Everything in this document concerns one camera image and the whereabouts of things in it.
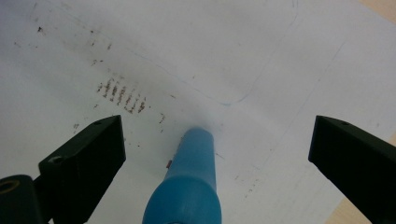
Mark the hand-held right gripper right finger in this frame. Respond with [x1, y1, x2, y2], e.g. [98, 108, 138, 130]
[308, 115, 396, 224]

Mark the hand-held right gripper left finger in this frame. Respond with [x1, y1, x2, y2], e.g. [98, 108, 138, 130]
[34, 115, 127, 224]

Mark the white table cover sheet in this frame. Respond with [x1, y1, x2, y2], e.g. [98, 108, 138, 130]
[0, 0, 396, 224]

